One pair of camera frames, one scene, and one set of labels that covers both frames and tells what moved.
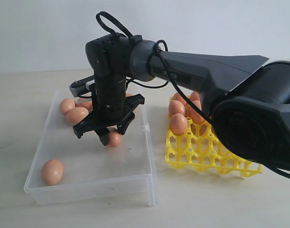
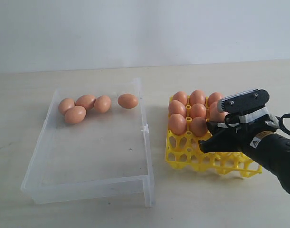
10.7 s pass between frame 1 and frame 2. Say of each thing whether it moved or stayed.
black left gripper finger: moved
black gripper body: moved
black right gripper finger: moved
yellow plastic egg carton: stayed
